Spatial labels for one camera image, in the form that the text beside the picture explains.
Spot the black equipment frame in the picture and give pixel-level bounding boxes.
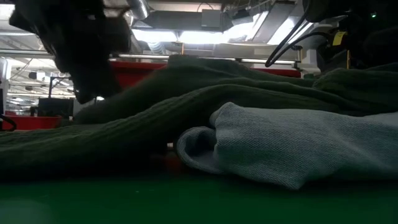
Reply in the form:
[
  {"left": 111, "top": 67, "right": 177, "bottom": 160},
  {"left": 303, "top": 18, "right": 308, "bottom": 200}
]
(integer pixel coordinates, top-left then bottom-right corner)
[{"left": 37, "top": 76, "right": 75, "bottom": 118}]

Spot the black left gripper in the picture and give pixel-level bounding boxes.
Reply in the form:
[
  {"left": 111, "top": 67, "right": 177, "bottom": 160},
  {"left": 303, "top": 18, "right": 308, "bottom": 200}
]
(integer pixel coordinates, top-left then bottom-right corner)
[{"left": 9, "top": 0, "right": 131, "bottom": 105}]

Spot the ceiling light panel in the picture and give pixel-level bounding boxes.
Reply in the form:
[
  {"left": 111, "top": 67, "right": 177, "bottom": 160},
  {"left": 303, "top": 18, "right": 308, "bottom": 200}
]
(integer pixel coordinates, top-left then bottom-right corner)
[{"left": 132, "top": 28, "right": 237, "bottom": 45}]

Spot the silver ventilation duct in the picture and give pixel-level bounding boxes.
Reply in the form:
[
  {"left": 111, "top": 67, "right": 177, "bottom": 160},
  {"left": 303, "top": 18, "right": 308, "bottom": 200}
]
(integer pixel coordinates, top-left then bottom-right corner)
[{"left": 127, "top": 0, "right": 150, "bottom": 21}]

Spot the light blue garment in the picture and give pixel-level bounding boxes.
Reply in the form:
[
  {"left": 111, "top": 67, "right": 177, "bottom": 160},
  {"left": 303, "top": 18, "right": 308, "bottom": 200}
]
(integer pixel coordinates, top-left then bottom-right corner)
[{"left": 175, "top": 101, "right": 398, "bottom": 190}]

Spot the dark green garment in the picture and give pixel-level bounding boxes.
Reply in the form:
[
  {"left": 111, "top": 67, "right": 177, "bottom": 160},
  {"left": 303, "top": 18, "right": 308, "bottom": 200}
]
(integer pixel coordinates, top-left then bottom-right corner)
[{"left": 0, "top": 54, "right": 398, "bottom": 180}]

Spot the red bin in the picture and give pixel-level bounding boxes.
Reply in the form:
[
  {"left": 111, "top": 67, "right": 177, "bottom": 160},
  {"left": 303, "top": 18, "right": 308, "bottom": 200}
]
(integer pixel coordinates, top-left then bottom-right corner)
[{"left": 0, "top": 114, "right": 63, "bottom": 131}]

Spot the long ceiling light rail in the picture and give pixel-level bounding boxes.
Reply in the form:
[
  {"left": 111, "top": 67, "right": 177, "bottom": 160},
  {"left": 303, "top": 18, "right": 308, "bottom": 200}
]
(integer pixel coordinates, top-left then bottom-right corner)
[{"left": 0, "top": 49, "right": 299, "bottom": 66}]

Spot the grey rectangular ceiling duct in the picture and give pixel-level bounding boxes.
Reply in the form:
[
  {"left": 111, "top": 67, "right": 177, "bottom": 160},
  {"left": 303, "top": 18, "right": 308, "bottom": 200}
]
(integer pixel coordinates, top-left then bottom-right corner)
[{"left": 136, "top": 9, "right": 234, "bottom": 32}]

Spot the red plastic laundry basket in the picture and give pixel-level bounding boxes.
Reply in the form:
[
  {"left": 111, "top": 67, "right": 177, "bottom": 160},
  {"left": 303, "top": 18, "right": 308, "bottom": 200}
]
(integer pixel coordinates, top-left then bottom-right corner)
[{"left": 108, "top": 60, "right": 302, "bottom": 91}]

